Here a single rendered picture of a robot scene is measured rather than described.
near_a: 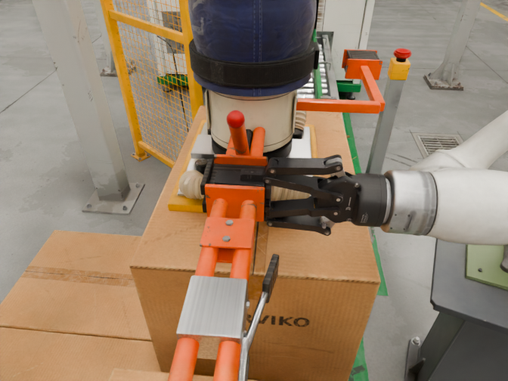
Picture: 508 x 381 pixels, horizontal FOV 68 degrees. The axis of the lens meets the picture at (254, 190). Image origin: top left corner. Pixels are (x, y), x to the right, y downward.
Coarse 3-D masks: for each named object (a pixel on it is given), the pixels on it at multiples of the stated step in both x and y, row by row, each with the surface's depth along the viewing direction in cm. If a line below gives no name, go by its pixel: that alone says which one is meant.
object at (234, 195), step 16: (208, 160) 56; (224, 160) 57; (240, 160) 56; (256, 160) 56; (208, 176) 53; (208, 192) 51; (224, 192) 51; (240, 192) 50; (256, 192) 50; (208, 208) 53; (240, 208) 52
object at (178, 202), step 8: (200, 128) 92; (192, 144) 86; (192, 160) 80; (200, 160) 75; (184, 168) 78; (192, 168) 77; (200, 168) 74; (176, 184) 74; (176, 192) 72; (176, 200) 70; (184, 200) 70; (192, 200) 70; (200, 200) 70; (168, 208) 70; (176, 208) 70; (184, 208) 69; (192, 208) 69; (200, 208) 69
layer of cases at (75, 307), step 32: (64, 256) 130; (96, 256) 130; (128, 256) 130; (32, 288) 120; (64, 288) 120; (96, 288) 120; (128, 288) 120; (0, 320) 111; (32, 320) 111; (64, 320) 111; (96, 320) 111; (128, 320) 111; (0, 352) 103; (32, 352) 103; (64, 352) 103; (96, 352) 103; (128, 352) 103
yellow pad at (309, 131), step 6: (306, 126) 93; (312, 126) 93; (294, 132) 84; (300, 132) 85; (306, 132) 90; (312, 132) 91; (294, 138) 84; (300, 138) 85; (306, 138) 87; (312, 138) 88; (312, 144) 86; (312, 150) 84; (312, 156) 82
